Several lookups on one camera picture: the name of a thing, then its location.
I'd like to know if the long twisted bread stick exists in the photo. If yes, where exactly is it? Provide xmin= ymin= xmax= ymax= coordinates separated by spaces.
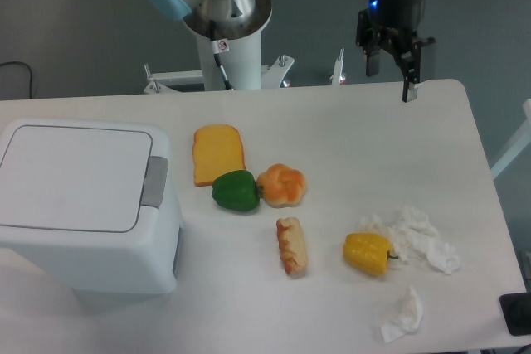
xmin=276 ymin=217 xmax=308 ymax=276

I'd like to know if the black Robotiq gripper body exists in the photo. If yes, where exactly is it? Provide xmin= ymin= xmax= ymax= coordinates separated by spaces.
xmin=363 ymin=0 xmax=426 ymax=46

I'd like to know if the orange toast bread slice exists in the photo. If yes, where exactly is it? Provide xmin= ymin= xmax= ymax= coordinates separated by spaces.
xmin=192 ymin=124 xmax=246 ymax=187

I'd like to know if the white frame at right edge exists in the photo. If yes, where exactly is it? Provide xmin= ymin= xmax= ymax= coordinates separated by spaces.
xmin=490 ymin=99 xmax=530 ymax=179

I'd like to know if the yellow bell pepper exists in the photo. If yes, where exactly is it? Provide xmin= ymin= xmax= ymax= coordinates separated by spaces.
xmin=343 ymin=232 xmax=399 ymax=277

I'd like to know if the green bell pepper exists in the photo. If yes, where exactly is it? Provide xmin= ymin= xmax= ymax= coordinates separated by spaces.
xmin=212 ymin=170 xmax=260 ymax=212

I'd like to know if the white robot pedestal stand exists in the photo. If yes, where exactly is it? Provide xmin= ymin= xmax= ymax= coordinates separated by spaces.
xmin=143 ymin=30 xmax=348 ymax=95

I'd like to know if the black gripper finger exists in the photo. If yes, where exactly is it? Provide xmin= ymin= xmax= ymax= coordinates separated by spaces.
xmin=387 ymin=29 xmax=436 ymax=102
xmin=355 ymin=8 xmax=388 ymax=77

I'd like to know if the white push-button trash can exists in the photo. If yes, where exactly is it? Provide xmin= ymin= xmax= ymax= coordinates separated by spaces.
xmin=1 ymin=117 xmax=183 ymax=296

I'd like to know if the large crumpled white tissue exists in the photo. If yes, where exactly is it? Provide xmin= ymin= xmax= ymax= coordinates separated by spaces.
xmin=357 ymin=206 xmax=461 ymax=274

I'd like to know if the round braided bread bun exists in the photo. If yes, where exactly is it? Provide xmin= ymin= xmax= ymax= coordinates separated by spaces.
xmin=256 ymin=163 xmax=307 ymax=207

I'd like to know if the black device at table edge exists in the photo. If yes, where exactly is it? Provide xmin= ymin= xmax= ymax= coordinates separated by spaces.
xmin=499 ymin=292 xmax=531 ymax=336

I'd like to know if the small crumpled white tissue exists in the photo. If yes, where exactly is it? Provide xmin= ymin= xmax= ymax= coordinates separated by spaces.
xmin=378 ymin=285 xmax=424 ymax=344

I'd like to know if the black floor cable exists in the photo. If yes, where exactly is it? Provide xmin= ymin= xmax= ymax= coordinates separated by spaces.
xmin=0 ymin=61 xmax=34 ymax=100

